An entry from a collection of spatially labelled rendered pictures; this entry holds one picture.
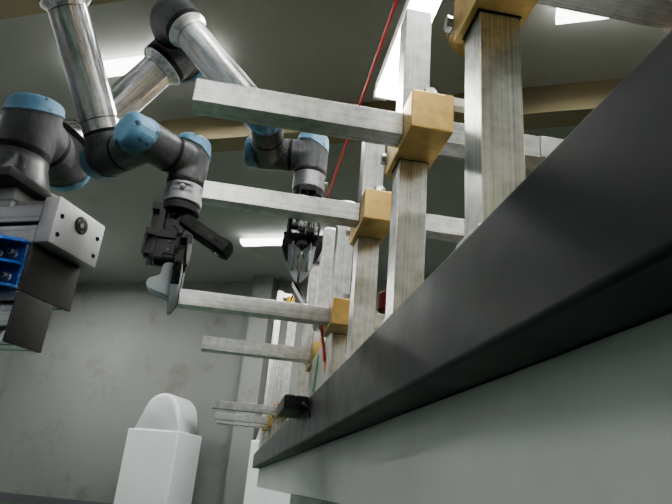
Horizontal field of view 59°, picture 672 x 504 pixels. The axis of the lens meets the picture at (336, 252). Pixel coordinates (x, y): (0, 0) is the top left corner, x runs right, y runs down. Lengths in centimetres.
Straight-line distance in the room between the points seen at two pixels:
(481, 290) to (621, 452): 11
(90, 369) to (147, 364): 97
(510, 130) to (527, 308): 21
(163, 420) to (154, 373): 141
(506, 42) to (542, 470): 33
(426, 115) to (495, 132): 22
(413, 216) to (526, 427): 38
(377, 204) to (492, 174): 46
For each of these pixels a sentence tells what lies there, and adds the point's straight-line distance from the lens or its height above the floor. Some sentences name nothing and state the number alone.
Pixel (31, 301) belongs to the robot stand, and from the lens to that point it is 118.
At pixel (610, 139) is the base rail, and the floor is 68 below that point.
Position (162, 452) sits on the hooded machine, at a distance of 802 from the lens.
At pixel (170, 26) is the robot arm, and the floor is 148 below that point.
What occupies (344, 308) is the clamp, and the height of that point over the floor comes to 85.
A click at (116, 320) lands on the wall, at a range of 1000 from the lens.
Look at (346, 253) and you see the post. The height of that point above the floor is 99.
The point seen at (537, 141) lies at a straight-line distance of 78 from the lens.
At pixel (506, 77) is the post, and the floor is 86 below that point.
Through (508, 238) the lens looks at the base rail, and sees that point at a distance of 33.
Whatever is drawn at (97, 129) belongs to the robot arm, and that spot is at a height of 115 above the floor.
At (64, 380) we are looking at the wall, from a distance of 1025.
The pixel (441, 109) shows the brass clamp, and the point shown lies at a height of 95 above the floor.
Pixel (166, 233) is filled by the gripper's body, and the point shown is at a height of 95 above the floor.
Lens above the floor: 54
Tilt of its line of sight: 22 degrees up
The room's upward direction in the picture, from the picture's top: 5 degrees clockwise
